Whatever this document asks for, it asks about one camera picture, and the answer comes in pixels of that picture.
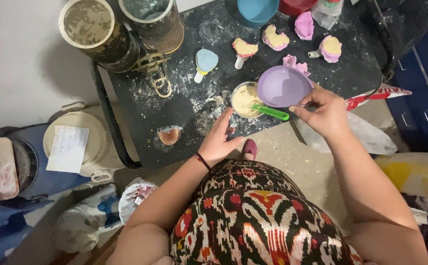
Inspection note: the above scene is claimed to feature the person's right hand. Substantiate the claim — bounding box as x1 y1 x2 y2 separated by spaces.
289 83 352 140

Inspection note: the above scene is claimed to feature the person's left hand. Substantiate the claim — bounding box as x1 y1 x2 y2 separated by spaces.
198 107 245 169

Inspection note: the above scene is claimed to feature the purple plastic bowl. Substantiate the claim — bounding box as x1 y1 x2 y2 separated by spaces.
257 66 314 108

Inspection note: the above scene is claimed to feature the maroon shoe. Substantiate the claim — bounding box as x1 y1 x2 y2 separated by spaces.
241 138 258 162

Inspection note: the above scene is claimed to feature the clear crumpled plastic bag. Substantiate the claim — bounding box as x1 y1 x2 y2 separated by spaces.
294 110 398 156

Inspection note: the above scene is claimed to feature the wax denture base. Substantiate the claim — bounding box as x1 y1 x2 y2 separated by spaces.
157 125 183 146

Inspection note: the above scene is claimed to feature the small bowl of plaster mix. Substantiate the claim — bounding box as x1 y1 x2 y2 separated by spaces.
230 81 266 119

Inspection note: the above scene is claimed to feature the red and white bag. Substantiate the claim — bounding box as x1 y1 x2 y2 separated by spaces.
344 83 413 111

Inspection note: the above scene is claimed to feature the pink alginate scrap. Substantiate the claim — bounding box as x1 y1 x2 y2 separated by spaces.
282 54 311 77

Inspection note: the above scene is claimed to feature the patterned ikat dress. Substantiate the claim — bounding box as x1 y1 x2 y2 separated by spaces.
169 159 364 265

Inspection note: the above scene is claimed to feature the pink dental impression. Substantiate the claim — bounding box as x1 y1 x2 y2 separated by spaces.
294 11 315 41

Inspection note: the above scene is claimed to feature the brass flask clamp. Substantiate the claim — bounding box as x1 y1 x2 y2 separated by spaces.
132 52 173 99

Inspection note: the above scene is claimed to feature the plastic bag of pink scraps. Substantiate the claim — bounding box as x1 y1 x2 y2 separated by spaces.
118 177 158 225

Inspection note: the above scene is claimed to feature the clear plastic bag with container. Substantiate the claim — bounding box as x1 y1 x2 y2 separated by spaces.
311 0 344 31

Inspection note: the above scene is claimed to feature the blue drawer cabinet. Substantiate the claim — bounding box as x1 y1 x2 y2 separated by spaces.
385 0 428 154

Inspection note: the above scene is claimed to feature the yellow plastic bag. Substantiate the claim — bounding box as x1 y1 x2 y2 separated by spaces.
375 152 428 202

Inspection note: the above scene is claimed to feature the red mixing bowl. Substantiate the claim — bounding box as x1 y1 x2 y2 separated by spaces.
278 0 318 16

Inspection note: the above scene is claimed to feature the cream bucket with lid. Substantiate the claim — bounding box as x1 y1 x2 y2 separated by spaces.
42 102 127 183

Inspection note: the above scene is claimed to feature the blue mixing bowl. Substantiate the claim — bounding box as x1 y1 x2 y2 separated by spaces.
237 0 280 29

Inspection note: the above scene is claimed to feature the narrow stained cylindrical container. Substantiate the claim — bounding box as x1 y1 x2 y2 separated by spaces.
118 0 185 55

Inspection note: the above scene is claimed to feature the white paper note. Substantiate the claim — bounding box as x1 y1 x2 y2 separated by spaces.
46 125 90 174

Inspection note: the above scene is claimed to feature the white sack with blue print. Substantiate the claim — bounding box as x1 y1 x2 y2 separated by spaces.
53 183 123 254

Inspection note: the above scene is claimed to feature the wide stained cylindrical container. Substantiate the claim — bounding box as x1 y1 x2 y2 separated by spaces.
58 0 141 73

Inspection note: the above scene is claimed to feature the blue barrel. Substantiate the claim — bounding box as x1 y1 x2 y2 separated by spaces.
0 124 91 265

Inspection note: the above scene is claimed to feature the dark beaded bracelet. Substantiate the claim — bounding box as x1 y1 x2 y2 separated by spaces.
193 152 212 172

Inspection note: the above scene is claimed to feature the green handled spatula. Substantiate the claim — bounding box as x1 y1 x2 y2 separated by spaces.
251 104 290 121

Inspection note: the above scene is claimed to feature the plaster cast in handled pink impression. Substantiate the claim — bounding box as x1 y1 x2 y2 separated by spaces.
307 35 343 64

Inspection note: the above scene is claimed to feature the blue impression on white-handled tray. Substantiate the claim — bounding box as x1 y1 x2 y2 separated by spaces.
193 48 219 84

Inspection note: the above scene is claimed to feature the plaster cast on white-handled tray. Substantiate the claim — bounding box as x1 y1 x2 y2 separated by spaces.
232 38 259 70

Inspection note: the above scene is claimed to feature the black table frame tube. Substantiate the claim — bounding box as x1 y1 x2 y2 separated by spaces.
92 60 143 170

